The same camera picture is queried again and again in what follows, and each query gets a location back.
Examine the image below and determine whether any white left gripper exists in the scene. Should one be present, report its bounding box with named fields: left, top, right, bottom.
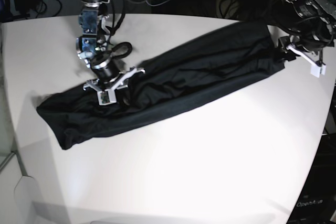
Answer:
left=278, top=36, right=327, bottom=78

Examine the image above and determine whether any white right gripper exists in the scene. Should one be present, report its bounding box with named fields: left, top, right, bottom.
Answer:
left=83, top=67, right=145, bottom=105

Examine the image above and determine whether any dark long-sleeve shirt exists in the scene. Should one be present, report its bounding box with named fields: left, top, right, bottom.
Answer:
left=37, top=22, right=285, bottom=150

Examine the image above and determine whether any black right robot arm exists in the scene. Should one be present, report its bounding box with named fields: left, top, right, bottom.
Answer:
left=76, top=0, right=145, bottom=106

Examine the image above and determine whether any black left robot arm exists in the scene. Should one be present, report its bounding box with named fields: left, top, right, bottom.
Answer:
left=268, top=0, right=335, bottom=78

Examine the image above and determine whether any black OpenArm base box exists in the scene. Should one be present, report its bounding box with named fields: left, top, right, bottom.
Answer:
left=287, top=134, right=335, bottom=223

